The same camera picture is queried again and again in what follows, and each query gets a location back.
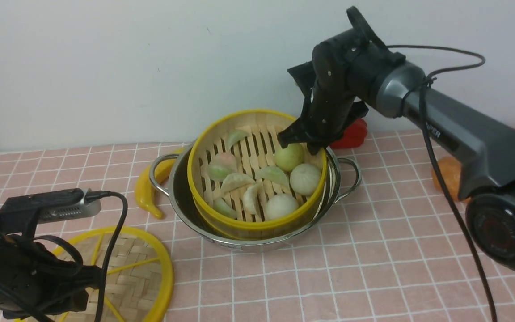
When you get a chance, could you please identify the white round bun front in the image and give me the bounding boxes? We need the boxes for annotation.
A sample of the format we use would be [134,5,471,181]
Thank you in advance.
[264,194,299,221]

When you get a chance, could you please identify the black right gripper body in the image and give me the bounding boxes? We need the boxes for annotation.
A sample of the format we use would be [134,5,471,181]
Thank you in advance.
[289,6,406,145]

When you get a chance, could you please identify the pale dumpling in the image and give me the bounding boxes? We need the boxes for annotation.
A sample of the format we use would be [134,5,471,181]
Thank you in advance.
[220,173,255,194]

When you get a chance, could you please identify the pink green dumpling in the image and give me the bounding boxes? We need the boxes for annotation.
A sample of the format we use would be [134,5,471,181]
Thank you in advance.
[207,152,237,182]

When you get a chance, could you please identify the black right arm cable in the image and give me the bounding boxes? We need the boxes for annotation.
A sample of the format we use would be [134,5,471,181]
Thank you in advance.
[387,45,498,322]

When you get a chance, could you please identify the pink checkered tablecloth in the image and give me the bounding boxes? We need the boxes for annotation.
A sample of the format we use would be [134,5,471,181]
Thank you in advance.
[0,130,492,322]

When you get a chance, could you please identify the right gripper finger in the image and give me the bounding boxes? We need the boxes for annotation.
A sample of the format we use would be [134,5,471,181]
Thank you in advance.
[277,118,329,155]

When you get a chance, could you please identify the green round bun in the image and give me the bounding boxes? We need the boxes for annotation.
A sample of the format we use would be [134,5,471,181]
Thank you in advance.
[274,143,305,173]

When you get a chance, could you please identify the yellow bamboo steamer basket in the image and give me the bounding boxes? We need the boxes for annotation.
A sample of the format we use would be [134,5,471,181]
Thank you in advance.
[186,110,329,240]

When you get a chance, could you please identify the red bell pepper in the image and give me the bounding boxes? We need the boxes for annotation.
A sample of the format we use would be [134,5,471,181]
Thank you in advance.
[329,118,368,149]

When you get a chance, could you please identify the white round bun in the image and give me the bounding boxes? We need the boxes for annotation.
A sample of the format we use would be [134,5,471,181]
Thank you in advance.
[264,194,299,221]
[289,163,322,196]

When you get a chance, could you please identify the yellow plastic banana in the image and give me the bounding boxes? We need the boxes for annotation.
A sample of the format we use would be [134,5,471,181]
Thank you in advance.
[135,157,176,220]

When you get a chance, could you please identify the yellow woven bamboo steamer lid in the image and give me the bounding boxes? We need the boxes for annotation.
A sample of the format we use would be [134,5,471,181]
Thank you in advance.
[47,226,174,322]

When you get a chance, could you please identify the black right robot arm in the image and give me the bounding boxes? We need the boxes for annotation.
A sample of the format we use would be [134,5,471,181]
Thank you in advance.
[278,7,515,271]

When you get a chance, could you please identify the stainless steel pot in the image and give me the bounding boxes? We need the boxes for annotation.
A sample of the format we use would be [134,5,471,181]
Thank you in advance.
[149,142,362,251]

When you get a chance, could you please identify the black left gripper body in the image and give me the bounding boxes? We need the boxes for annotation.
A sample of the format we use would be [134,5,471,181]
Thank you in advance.
[0,206,106,320]

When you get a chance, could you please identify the orange potato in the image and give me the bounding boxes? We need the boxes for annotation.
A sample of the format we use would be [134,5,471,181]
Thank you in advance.
[437,156,470,203]

